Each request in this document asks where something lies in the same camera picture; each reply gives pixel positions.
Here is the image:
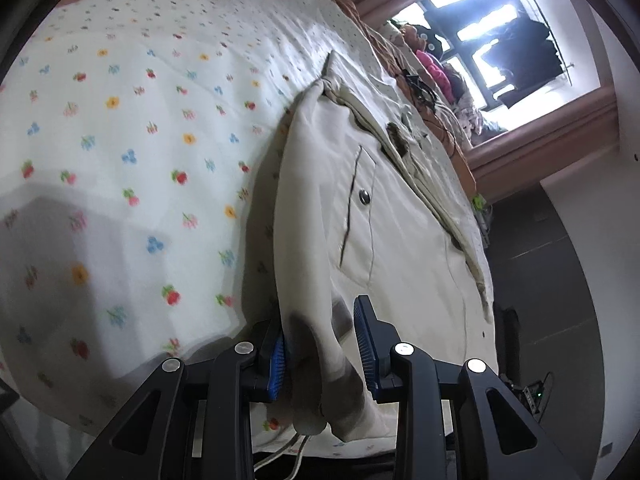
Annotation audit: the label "floral bed sheet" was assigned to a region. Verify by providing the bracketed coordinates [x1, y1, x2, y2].
[0, 0, 493, 456]

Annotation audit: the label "beige jacket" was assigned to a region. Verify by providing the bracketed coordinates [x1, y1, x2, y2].
[242, 50, 503, 443]

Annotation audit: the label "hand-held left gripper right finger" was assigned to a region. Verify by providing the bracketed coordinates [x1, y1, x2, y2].
[352, 295, 576, 480]

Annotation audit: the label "patterned clothes pile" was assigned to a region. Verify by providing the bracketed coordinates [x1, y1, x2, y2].
[445, 67, 506, 148]

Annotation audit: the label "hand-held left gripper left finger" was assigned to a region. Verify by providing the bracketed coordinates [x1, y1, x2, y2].
[65, 317, 288, 480]

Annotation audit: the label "black cables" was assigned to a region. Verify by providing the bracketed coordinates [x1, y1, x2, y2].
[395, 67, 461, 156]

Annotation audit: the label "pink cloth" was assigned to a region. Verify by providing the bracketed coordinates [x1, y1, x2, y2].
[417, 50, 453, 101]

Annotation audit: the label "dark hanging clothes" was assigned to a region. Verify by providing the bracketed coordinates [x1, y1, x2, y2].
[480, 12, 561, 111]

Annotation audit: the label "white nightstand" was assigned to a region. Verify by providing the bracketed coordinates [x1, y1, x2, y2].
[475, 192, 496, 246]

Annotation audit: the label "black plush toy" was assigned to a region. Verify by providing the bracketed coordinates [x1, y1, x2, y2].
[400, 22, 446, 53]

